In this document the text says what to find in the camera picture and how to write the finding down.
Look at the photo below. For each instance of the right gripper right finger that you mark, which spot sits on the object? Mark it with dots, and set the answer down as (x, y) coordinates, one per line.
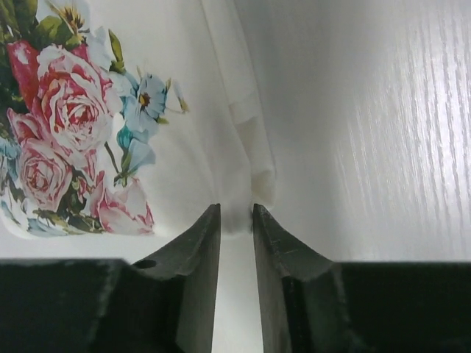
(312, 304)

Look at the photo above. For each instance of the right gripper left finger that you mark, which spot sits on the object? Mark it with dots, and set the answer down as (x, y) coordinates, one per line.
(165, 302)

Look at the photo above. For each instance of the white t shirt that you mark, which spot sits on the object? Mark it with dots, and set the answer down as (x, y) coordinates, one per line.
(123, 121)

